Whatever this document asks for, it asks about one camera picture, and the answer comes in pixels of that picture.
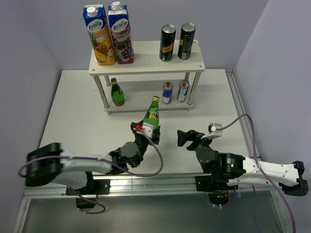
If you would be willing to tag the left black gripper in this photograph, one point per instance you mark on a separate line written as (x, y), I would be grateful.
(155, 139)

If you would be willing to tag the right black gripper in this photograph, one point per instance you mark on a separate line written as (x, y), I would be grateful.
(191, 135)

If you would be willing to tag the green glass bottle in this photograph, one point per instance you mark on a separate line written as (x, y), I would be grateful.
(117, 93)
(152, 115)

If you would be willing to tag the silver energy can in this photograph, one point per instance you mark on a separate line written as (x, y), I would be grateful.
(182, 91)
(167, 92)

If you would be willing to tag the black can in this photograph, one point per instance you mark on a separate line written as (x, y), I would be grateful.
(168, 32)
(186, 40)

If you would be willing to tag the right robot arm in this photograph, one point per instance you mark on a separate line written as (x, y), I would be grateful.
(230, 171)

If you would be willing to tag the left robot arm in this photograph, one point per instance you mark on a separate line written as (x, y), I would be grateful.
(53, 164)

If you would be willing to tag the grape juice carton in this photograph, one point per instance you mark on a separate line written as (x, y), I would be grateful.
(120, 31)

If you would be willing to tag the pineapple juice carton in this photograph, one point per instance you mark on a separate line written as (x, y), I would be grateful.
(99, 34)

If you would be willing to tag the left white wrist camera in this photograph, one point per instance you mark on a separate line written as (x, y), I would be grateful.
(146, 129)

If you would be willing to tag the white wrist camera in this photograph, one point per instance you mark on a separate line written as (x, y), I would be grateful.
(213, 131)
(146, 129)

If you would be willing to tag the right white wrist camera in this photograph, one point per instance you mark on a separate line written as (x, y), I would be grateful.
(213, 131)

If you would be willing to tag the aluminium front rail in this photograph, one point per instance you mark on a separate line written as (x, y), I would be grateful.
(161, 184)

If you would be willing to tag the aluminium rail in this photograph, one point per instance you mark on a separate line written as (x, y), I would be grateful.
(161, 184)
(244, 121)

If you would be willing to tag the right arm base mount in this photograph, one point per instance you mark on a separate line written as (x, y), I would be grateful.
(219, 193)

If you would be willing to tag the aluminium right rail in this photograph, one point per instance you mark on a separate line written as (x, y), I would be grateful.
(244, 121)

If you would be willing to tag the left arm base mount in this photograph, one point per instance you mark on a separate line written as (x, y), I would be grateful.
(86, 199)

